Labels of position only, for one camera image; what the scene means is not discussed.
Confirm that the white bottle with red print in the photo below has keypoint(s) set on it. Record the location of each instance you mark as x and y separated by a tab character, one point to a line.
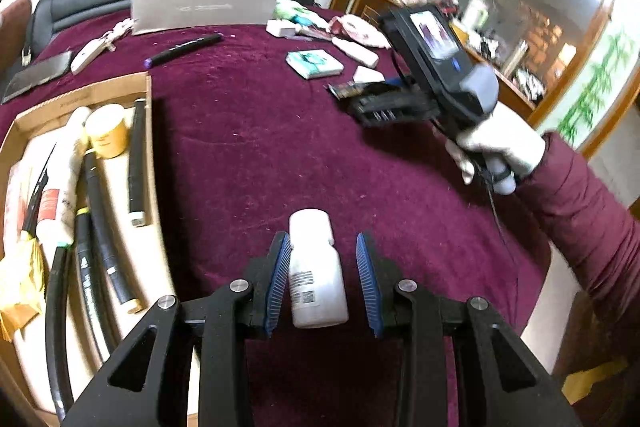
62	177

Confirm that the green cloth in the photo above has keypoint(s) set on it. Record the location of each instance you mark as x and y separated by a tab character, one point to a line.
290	11

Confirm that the person's right forearm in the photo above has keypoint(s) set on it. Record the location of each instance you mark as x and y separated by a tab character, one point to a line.
585	217

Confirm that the black marker with grey cap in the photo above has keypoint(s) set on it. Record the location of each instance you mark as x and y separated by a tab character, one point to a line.
137	157

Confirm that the white tube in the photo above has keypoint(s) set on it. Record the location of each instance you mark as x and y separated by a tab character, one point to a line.
357	52

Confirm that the black marker with purple cap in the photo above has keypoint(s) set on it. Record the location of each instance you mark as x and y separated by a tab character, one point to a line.
185	48

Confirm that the black packet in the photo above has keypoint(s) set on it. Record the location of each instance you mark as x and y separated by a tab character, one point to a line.
350	91

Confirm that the cardboard box tray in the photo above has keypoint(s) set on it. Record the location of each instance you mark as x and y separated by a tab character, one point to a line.
160	247

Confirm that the maroon tablecloth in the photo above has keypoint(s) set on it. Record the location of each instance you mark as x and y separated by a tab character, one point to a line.
250	132

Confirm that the white cup with green lid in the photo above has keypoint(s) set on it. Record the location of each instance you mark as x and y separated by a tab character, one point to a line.
475	14

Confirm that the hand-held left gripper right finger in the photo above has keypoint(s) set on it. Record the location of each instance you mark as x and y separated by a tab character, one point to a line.
369	287

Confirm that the bamboo print wall panel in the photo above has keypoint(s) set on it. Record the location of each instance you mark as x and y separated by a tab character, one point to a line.
600	77

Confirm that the yellow jar with cream lid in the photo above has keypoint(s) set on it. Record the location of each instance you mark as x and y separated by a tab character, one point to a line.
106	134

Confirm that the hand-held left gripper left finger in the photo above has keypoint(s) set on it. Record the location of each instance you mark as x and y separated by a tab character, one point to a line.
280	282

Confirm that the white car key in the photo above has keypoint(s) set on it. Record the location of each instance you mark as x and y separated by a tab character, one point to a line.
87	55

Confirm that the white charger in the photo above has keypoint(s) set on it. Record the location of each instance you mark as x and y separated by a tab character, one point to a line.
280	28

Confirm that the grey rectangular box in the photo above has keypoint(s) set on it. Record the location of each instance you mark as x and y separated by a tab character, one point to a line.
210	4

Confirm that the small white packet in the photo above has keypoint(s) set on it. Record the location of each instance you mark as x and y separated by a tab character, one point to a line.
367	74

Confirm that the black marker with cream caps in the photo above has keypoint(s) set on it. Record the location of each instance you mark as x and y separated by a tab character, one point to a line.
105	227

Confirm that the small white pill bottle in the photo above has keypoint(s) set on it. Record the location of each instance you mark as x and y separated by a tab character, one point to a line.
317	267

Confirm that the green and white tissue pack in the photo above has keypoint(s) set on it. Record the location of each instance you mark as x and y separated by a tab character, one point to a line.
315	63

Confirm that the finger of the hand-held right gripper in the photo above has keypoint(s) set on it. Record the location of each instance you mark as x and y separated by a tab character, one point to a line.
380	112

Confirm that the person's right hand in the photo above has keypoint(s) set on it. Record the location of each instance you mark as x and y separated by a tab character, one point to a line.
505	142

